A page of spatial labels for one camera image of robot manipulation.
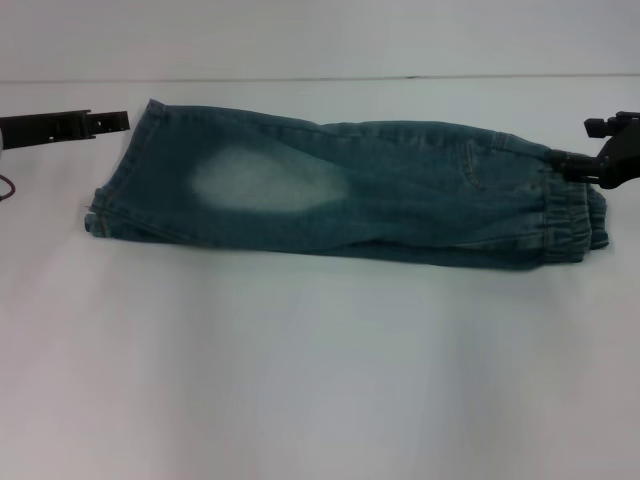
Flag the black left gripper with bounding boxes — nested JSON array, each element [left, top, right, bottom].
[[0, 108, 132, 150]]

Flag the blue denim shorts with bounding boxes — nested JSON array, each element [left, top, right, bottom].
[[82, 98, 611, 272]]

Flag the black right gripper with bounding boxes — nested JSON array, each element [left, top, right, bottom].
[[547, 110, 640, 191]]

